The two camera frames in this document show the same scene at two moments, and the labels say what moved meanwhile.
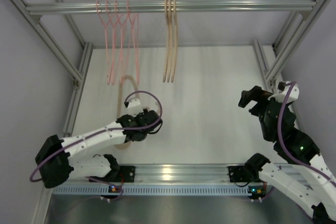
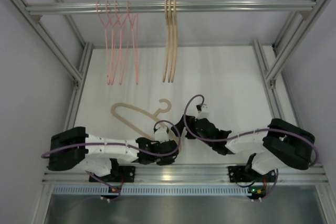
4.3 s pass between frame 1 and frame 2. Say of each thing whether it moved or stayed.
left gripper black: moved
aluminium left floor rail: stayed
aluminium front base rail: stayed
